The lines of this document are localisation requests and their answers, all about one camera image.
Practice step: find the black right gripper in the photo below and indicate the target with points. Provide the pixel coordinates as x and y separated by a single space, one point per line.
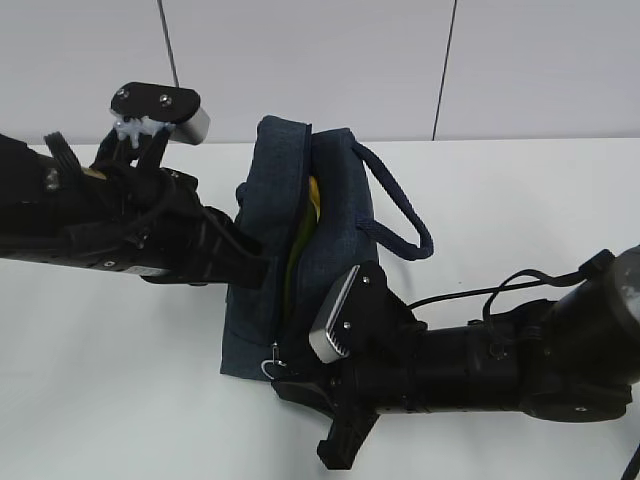
355 392

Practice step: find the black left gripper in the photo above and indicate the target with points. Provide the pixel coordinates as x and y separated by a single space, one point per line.
155 226

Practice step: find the green cucumber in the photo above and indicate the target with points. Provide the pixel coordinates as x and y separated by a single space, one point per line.
304 232

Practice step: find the yellow pear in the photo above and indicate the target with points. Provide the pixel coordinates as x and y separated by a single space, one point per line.
314 194

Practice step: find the navy blue lunch bag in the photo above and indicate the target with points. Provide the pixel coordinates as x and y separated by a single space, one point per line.
363 208

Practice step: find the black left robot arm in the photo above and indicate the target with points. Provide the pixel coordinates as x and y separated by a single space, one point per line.
42 193

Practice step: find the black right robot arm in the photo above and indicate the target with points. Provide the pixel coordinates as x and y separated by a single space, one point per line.
571 360

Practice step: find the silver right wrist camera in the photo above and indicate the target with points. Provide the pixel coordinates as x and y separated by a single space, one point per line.
362 317

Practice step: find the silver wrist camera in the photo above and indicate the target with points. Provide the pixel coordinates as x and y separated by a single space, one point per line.
362 317
149 116

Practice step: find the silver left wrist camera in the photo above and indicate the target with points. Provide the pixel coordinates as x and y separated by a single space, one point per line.
149 116

